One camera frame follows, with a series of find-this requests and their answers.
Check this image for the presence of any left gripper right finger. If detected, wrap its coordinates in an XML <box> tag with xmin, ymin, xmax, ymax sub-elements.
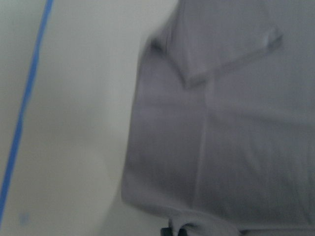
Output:
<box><xmin>177</xmin><ymin>229</ymin><xmax>187</xmax><ymax>236</ymax></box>

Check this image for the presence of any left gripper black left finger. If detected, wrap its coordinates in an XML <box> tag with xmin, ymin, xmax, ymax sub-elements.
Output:
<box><xmin>160</xmin><ymin>228</ymin><xmax>171</xmax><ymax>236</ymax></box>

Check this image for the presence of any brown t-shirt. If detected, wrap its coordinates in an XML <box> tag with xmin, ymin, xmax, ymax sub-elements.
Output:
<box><xmin>122</xmin><ymin>0</ymin><xmax>315</xmax><ymax>236</ymax></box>

